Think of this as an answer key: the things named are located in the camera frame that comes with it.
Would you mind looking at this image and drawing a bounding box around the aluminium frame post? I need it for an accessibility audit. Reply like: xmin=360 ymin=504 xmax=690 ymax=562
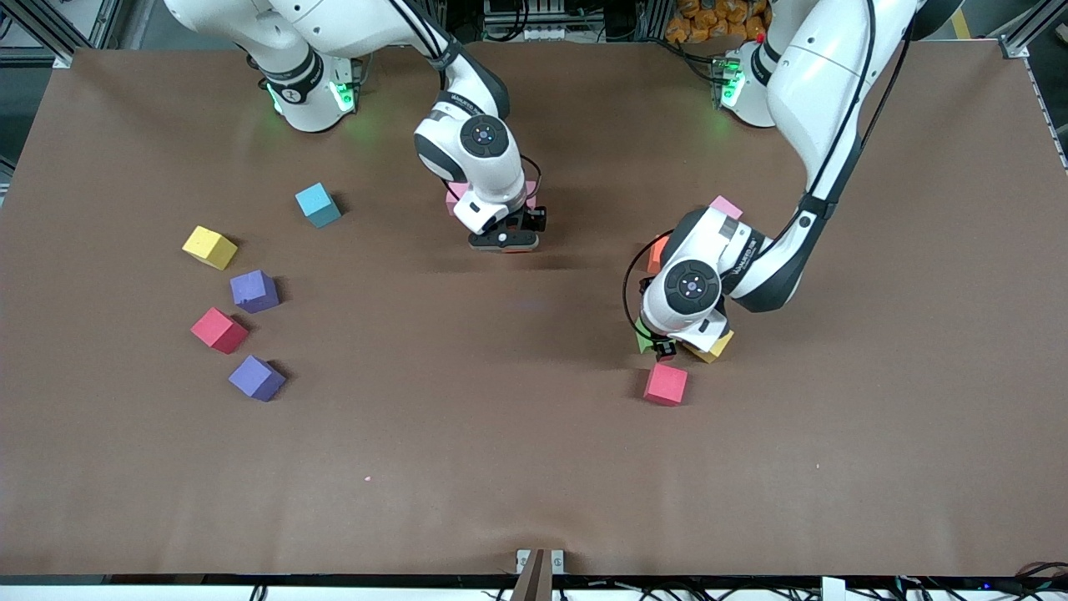
xmin=634 ymin=0 xmax=668 ymax=41

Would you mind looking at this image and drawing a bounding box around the purple foam cube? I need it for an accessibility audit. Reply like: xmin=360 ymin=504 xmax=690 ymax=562
xmin=228 ymin=355 xmax=287 ymax=403
xmin=229 ymin=269 xmax=280 ymax=315

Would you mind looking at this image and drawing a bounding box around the brown table cover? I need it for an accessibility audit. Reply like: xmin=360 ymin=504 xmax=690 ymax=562
xmin=0 ymin=40 xmax=1068 ymax=578

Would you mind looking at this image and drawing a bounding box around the aluminium frame beam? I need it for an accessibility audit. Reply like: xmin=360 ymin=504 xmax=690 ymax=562
xmin=997 ymin=0 xmax=1068 ymax=59
xmin=0 ymin=0 xmax=126 ymax=69

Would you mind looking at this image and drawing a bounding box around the red foam cube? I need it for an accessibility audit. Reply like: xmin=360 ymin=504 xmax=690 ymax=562
xmin=189 ymin=307 xmax=249 ymax=356
xmin=642 ymin=362 xmax=689 ymax=407

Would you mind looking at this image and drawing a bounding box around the white power strip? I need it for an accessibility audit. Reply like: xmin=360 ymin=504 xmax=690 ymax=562
xmin=486 ymin=23 xmax=568 ymax=43

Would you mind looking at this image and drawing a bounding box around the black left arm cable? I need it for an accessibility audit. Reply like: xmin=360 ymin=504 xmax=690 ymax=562
xmin=622 ymin=0 xmax=914 ymax=339

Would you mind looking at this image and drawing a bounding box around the metal bracket with brown bar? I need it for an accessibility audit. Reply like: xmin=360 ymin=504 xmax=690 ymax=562
xmin=511 ymin=548 xmax=567 ymax=601

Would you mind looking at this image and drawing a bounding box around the white table side rail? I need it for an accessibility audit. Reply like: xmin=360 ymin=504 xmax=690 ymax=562
xmin=1022 ymin=54 xmax=1068 ymax=176

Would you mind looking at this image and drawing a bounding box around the white table edge rail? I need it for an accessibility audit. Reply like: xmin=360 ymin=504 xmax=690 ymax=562
xmin=0 ymin=583 xmax=1068 ymax=601

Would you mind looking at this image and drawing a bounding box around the pile of orange balls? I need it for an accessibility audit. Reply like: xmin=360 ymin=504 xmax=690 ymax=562
xmin=665 ymin=0 xmax=770 ymax=44

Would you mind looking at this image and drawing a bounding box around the yellow foam cube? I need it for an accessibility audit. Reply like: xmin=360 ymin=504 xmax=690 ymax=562
xmin=686 ymin=330 xmax=735 ymax=365
xmin=182 ymin=225 xmax=239 ymax=271

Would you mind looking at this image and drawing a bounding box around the light blue foam cube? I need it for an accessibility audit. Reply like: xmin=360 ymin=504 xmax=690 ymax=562
xmin=295 ymin=182 xmax=342 ymax=229

